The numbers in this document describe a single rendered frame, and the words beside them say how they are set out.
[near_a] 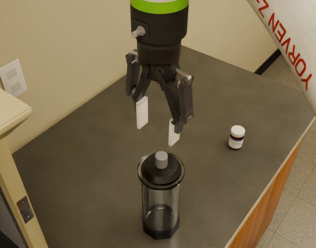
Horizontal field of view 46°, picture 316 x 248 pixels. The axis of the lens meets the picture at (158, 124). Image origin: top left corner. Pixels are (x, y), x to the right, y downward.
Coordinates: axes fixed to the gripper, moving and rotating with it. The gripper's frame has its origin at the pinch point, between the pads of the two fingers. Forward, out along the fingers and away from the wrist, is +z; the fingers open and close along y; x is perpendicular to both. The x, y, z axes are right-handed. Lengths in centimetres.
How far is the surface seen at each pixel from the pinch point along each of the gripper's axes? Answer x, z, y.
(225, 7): 133, 40, -55
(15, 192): -27.0, 4.3, -11.9
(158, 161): -1.2, 9.4, 1.2
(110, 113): 25, 36, -40
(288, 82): 217, 128, -31
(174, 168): 1.0, 11.9, 4.0
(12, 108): -27.0, -20.9, -2.3
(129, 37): 53, 23, -55
